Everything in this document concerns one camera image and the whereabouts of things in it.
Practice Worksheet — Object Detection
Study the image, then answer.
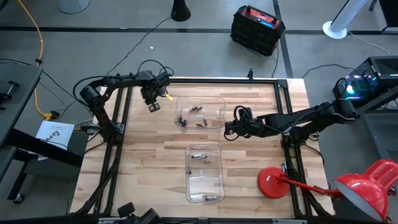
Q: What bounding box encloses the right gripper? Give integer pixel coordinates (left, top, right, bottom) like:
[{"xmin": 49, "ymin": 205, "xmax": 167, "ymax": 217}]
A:
[{"xmin": 224, "ymin": 107, "xmax": 261, "ymax": 138}]

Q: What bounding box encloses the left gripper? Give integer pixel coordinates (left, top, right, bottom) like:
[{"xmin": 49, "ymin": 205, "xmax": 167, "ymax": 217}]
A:
[{"xmin": 139, "ymin": 85, "xmax": 168, "ymax": 113}]

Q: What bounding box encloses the clear plastic bin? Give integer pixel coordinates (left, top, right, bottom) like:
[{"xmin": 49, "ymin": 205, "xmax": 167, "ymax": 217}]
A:
[
  {"xmin": 173, "ymin": 95, "xmax": 227, "ymax": 131},
  {"xmin": 185, "ymin": 142, "xmax": 226, "ymax": 203}
]

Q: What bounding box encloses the black power adapter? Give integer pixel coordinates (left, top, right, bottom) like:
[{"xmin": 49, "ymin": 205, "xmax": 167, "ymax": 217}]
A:
[{"xmin": 80, "ymin": 123, "xmax": 101, "ymax": 134}]

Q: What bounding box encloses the red desk lamp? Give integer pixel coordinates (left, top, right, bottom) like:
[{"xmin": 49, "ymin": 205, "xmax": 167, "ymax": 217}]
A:
[{"xmin": 256, "ymin": 159, "xmax": 398, "ymax": 222}]

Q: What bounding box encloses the black red tool case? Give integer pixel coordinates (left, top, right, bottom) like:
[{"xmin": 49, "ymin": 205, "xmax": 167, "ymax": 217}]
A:
[{"xmin": 229, "ymin": 4, "xmax": 286, "ymax": 57}]

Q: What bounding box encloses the white printed paper sheet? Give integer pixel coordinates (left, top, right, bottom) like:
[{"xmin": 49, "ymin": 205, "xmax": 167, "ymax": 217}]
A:
[{"xmin": 35, "ymin": 120, "xmax": 76, "ymax": 151}]

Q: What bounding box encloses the black cone stand base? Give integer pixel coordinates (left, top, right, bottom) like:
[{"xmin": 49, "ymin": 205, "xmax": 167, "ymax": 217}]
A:
[{"xmin": 170, "ymin": 0, "xmax": 192, "ymax": 22}]

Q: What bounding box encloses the grey round stand base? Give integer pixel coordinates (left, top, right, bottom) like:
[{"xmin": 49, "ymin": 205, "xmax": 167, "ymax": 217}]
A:
[{"xmin": 58, "ymin": 0, "xmax": 91, "ymax": 15}]

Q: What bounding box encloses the dark grey side table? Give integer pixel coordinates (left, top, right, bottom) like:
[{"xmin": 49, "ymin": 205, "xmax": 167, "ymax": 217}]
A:
[{"xmin": 0, "ymin": 62, "xmax": 85, "ymax": 205}]

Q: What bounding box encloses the white tower fan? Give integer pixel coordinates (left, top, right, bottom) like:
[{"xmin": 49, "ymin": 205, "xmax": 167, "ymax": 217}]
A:
[{"xmin": 322, "ymin": 0, "xmax": 370, "ymax": 40}]

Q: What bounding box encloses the black desktop computer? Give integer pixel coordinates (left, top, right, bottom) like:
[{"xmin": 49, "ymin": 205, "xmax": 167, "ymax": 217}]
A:
[{"xmin": 333, "ymin": 55, "xmax": 398, "ymax": 110}]

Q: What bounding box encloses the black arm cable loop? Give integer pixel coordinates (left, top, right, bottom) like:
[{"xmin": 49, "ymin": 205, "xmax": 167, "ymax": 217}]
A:
[
  {"xmin": 136, "ymin": 58, "xmax": 175, "ymax": 78},
  {"xmin": 232, "ymin": 105, "xmax": 249, "ymax": 123}
]

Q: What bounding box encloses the black aluminium table frame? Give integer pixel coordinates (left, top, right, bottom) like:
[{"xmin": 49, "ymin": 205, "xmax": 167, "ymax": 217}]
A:
[{"xmin": 70, "ymin": 76, "xmax": 335, "ymax": 224}]

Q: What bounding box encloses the black floor cable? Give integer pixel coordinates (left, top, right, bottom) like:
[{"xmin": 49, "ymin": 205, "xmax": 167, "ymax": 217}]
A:
[
  {"xmin": 105, "ymin": 17, "xmax": 172, "ymax": 77},
  {"xmin": 300, "ymin": 63, "xmax": 355, "ymax": 79}
]

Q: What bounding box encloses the yellow extension cable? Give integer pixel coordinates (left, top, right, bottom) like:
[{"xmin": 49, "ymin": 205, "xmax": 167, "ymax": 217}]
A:
[{"xmin": 16, "ymin": 0, "xmax": 60, "ymax": 121}]

